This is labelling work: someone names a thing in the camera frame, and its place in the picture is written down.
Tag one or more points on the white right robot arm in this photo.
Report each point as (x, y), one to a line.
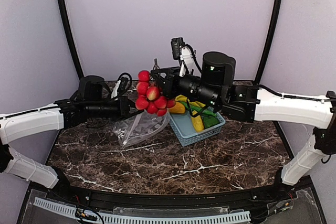
(215, 89)

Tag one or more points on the yellow banana bunch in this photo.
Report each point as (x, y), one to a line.
(181, 98)

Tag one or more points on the black front table rail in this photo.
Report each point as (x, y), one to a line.
(255, 199)

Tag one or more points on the yellow corn cob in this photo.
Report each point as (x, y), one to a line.
(197, 122)

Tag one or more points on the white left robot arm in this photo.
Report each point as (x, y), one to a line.
(93, 100)

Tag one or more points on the red lychee bunch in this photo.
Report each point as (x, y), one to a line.
(150, 97)

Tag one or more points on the grey slotted cable duct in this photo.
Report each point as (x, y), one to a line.
(133, 215)

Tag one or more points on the orange mango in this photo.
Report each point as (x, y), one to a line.
(179, 108)

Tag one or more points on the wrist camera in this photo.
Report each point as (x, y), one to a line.
(185, 54)
(123, 84)

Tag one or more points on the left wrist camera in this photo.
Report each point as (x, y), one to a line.
(123, 84)

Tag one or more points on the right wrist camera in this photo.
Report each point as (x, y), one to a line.
(185, 54)

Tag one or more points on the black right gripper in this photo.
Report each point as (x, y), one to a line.
(168, 83)

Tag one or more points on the light blue plastic basket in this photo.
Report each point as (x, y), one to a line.
(185, 132)

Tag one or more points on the green bell pepper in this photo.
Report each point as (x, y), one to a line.
(210, 121)

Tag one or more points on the green cucumber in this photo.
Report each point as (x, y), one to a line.
(200, 111)

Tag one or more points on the clear zip top bag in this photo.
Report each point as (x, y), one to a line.
(139, 128)

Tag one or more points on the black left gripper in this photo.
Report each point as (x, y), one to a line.
(125, 107)

